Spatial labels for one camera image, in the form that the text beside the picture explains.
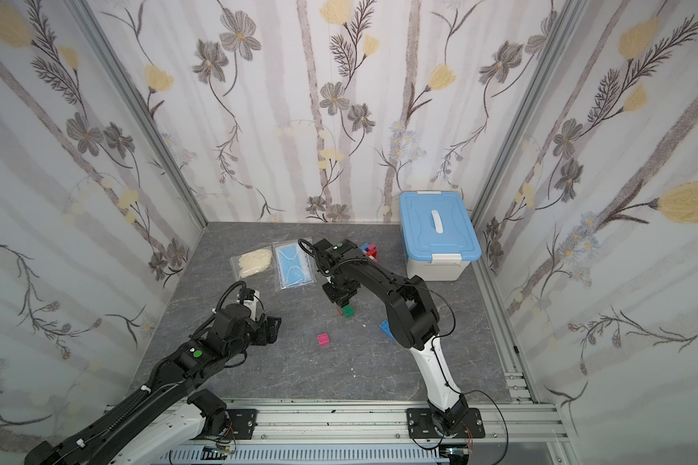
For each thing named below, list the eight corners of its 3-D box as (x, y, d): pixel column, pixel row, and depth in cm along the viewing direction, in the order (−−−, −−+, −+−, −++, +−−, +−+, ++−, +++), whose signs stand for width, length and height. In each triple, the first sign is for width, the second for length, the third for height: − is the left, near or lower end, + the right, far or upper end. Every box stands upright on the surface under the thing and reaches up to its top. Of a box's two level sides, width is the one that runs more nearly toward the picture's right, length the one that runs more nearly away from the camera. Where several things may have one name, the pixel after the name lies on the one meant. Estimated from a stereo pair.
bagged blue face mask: (276, 292, 103) (274, 288, 101) (273, 245, 116) (272, 242, 115) (318, 283, 105) (318, 280, 103) (310, 239, 119) (310, 235, 117)
